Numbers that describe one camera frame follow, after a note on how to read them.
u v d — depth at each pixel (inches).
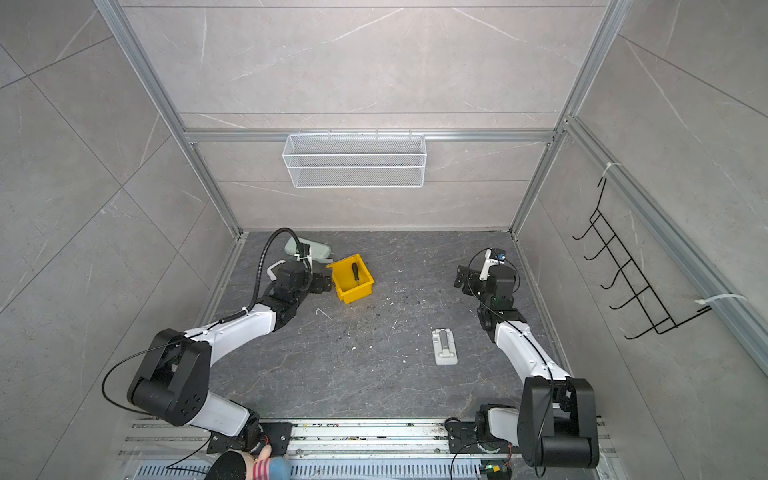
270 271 40.6
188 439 29.6
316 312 38.5
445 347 34.6
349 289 36.8
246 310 22.9
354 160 39.6
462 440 28.7
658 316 23.6
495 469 27.6
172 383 17.1
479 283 29.9
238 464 25.5
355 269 42.1
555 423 16.1
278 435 28.8
